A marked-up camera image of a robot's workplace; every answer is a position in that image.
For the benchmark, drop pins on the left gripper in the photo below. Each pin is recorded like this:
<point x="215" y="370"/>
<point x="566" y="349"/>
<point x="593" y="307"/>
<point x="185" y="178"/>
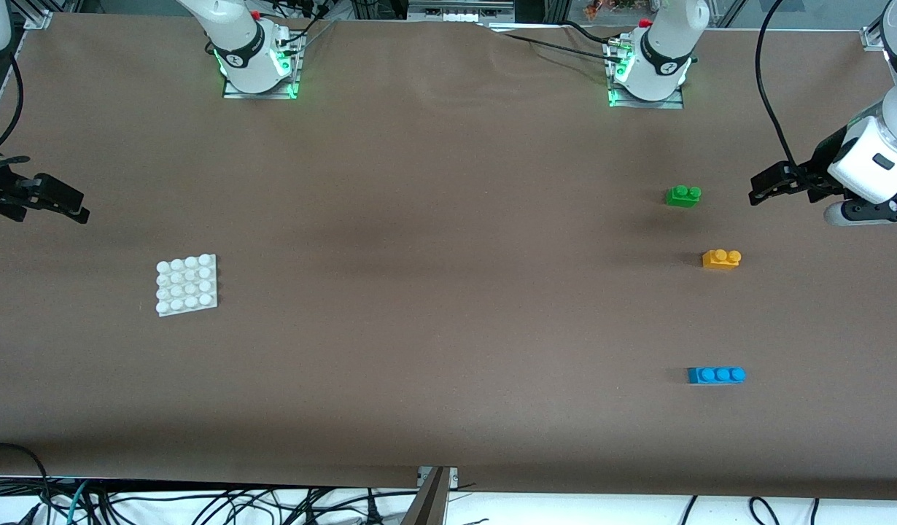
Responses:
<point x="815" y="172"/>

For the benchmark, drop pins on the yellow two-stud block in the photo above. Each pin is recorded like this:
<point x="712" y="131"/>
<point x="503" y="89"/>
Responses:
<point x="720" y="260"/>

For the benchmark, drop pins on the white studded base plate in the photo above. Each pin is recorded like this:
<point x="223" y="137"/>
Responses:
<point x="186" y="288"/>

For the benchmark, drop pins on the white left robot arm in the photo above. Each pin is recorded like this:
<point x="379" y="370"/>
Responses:
<point x="663" y="51"/>

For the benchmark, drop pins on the green two-stud block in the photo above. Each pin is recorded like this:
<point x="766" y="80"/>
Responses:
<point x="682" y="197"/>

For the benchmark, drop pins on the blue three-stud block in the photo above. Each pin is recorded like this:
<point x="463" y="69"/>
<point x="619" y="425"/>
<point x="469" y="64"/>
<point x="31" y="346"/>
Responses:
<point x="715" y="375"/>

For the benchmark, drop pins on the orange colourful background object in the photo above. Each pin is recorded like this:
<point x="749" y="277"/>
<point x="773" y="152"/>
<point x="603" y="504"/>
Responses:
<point x="609" y="9"/>

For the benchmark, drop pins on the grey background device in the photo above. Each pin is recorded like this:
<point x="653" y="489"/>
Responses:
<point x="456" y="13"/>

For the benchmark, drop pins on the brown paper table cover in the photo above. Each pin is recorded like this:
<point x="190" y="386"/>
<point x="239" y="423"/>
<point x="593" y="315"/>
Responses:
<point x="419" y="364"/>

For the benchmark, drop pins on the aluminium frame profile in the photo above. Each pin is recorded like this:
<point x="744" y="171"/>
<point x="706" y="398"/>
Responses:
<point x="430" y="503"/>
<point x="873" y="36"/>
<point x="36" y="14"/>

